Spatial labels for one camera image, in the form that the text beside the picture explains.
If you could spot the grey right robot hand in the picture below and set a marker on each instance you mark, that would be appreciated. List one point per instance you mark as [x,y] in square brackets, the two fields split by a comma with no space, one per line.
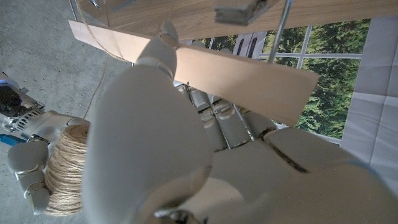
[28,158]

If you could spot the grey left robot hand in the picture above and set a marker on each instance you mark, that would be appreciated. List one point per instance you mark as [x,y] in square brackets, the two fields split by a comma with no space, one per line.
[149,140]

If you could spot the jute twine spool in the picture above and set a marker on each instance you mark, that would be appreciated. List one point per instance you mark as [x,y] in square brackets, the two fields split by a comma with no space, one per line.
[66,171]

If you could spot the wooden slat hanger with clips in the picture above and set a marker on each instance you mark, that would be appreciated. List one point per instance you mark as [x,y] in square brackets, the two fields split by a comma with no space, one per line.
[242,81]

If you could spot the printed forest window backdrop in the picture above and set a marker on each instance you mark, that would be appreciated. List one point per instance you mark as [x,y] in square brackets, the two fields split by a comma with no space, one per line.
[335,43]

